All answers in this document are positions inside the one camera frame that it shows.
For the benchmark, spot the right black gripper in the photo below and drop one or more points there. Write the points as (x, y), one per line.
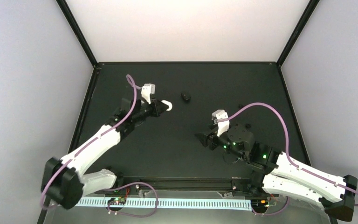
(205, 139)

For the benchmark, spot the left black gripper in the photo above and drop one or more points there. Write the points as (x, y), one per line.
(156, 111)

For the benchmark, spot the white earbud charging case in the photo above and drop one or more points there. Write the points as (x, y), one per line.
(168, 104)

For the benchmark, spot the black oval object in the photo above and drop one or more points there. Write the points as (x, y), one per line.
(186, 96)

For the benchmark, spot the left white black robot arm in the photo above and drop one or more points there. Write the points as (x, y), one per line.
(65, 180)

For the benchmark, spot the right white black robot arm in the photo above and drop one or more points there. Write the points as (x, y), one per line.
(274, 172)

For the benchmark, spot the clear plastic sheet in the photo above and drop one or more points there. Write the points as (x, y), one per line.
(288, 211)

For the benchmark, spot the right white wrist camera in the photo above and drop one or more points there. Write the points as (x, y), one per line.
(220, 117)

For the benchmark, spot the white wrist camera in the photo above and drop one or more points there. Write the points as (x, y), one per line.
(220, 117)
(147, 91)

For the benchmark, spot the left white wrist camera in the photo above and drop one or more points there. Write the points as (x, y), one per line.
(147, 91)

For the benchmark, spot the white slotted cable duct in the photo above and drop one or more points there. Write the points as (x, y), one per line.
(166, 203)

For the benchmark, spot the black front mounting rail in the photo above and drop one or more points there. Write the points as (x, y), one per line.
(236, 184)

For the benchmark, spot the left black frame post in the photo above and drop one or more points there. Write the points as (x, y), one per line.
(63, 5)

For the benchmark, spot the black frame post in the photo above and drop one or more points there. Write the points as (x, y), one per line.
(307, 13)
(63, 5)

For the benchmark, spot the right black frame post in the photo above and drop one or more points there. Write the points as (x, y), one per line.
(307, 13)

